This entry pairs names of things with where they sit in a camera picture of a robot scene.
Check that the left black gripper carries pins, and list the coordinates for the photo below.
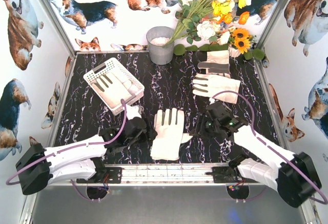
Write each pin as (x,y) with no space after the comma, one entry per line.
(146,131)

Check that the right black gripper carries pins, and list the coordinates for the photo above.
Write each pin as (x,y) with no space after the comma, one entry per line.
(201,125)

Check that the white glove long cuff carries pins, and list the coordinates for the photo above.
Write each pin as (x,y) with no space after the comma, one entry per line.
(112,87)

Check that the white plastic storage basket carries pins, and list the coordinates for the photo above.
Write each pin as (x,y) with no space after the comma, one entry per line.
(113,65)

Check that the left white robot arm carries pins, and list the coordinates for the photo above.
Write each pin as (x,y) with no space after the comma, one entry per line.
(40,167)

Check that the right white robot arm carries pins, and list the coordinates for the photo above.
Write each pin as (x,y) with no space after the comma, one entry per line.
(293,176)

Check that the white grey glove back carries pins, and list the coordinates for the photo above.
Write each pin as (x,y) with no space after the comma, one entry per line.
(217,63)

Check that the grey metal bucket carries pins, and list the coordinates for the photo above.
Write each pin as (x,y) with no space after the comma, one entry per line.
(160,44)

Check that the artificial flower bouquet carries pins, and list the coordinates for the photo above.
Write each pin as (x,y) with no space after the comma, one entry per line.
(220,22)

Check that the left black base bracket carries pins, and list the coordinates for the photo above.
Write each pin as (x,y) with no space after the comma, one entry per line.
(111,175)

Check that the black base bracket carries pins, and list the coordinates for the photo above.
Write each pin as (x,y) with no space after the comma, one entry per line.
(111,175)
(222,174)

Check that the right black base bracket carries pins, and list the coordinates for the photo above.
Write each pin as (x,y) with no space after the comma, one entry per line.
(222,174)

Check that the aluminium front rail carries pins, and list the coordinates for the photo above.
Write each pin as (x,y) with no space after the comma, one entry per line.
(157,174)

